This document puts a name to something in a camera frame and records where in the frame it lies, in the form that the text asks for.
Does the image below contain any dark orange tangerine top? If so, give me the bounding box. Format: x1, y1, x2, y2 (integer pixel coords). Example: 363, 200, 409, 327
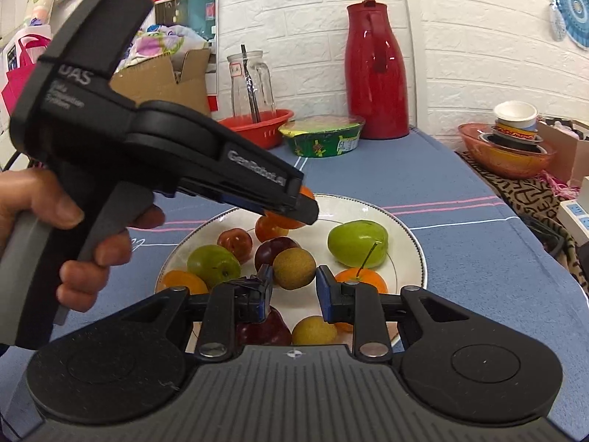
265, 186, 315, 229

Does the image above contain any orange with stem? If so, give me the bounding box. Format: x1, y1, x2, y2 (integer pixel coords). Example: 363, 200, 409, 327
335, 242, 388, 293

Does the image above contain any dark plum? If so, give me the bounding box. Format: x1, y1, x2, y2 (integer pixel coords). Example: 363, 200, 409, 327
236, 306, 293, 346
254, 236, 300, 270

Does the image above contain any red-brown tomato fruit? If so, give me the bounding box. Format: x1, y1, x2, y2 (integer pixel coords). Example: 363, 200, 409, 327
255, 215, 289, 242

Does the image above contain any green fruit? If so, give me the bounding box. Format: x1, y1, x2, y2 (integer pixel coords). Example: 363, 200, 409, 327
187, 245, 241, 290
328, 220, 389, 269

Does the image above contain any brown longan back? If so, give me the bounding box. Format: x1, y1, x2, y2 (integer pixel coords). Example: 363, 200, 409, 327
292, 315, 338, 345

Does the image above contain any brown longan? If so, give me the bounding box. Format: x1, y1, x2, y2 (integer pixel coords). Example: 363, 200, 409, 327
272, 248, 317, 290
292, 315, 338, 345

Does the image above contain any brown longan front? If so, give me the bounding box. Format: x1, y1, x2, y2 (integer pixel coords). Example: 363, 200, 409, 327
272, 248, 317, 290

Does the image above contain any red apple-like fruit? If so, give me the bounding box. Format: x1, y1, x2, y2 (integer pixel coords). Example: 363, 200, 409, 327
216, 228, 254, 263

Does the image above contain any green fruit front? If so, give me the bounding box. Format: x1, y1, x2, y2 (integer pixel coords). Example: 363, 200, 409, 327
328, 220, 389, 269

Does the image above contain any lone orange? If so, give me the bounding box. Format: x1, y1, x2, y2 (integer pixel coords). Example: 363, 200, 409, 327
160, 269, 209, 295

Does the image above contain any person left hand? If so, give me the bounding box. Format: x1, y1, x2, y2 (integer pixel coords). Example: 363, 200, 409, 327
1, 169, 132, 312

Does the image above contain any white oval plate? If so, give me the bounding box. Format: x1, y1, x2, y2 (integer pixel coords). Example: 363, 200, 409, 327
160, 194, 428, 329

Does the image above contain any green foil bowl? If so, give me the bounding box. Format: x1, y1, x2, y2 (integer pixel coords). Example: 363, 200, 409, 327
279, 115, 364, 158

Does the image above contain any red plastic basin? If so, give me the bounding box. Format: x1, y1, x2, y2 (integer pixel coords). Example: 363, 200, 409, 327
220, 109, 293, 150

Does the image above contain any pink tote bag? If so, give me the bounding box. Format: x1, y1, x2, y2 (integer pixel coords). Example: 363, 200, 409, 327
1, 25, 52, 115

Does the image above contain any floral fabric bundle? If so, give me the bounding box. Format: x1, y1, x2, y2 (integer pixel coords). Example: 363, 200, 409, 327
117, 24, 210, 71

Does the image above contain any brown cardboard box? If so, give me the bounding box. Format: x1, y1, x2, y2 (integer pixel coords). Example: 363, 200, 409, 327
110, 49, 211, 116

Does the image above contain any black straw in pitcher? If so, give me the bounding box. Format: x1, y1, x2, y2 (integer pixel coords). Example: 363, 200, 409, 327
241, 44, 261, 124

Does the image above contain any blue striped tablecloth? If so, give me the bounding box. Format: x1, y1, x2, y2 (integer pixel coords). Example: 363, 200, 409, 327
1, 130, 588, 439

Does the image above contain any clear glass pitcher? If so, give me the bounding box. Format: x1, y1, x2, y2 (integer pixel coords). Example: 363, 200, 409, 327
228, 45, 276, 123

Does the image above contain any red thermos jug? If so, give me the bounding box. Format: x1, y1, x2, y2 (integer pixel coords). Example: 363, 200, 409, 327
345, 0, 409, 140

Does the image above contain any white paper cup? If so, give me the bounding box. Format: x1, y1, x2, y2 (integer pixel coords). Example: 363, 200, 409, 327
493, 100, 538, 132

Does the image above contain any small cardboard box right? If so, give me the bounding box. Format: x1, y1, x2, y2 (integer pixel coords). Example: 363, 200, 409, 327
537, 123, 589, 187

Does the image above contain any blue paper fan decoration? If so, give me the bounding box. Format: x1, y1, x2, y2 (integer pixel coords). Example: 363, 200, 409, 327
548, 0, 588, 51

